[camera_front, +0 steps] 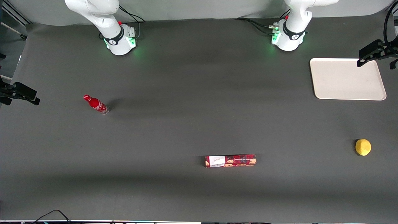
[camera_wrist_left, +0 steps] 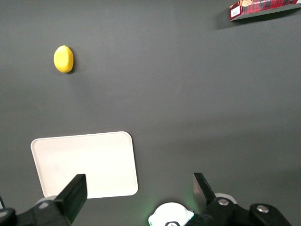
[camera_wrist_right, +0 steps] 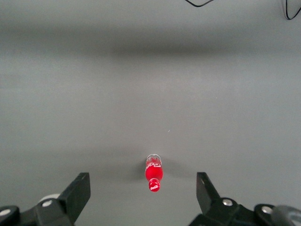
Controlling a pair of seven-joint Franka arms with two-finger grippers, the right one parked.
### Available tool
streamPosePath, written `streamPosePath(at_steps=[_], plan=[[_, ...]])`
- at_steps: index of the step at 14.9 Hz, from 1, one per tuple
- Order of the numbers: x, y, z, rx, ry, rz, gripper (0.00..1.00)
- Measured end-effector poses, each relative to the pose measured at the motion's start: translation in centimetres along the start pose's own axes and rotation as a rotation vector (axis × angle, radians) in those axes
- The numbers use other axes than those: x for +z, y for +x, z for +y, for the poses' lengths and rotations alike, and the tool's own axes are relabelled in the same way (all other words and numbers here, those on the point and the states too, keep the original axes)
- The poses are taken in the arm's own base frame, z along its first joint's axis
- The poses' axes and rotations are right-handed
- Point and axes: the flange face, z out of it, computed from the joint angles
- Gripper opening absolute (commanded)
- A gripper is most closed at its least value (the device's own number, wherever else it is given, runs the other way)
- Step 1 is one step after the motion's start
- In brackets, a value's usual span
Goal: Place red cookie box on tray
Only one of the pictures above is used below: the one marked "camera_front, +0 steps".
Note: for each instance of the beige plastic tray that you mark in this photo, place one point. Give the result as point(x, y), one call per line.
point(345, 81)

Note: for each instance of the red tartan cookie box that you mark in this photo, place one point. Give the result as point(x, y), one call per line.
point(239, 161)

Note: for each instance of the yellow lemon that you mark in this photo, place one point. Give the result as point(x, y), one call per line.
point(363, 147)

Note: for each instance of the red soda bottle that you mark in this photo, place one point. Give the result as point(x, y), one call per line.
point(95, 104)

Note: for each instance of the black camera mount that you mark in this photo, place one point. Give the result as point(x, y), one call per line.
point(374, 50)
point(21, 90)

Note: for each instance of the metal frame rail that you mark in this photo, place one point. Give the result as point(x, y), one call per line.
point(14, 14)

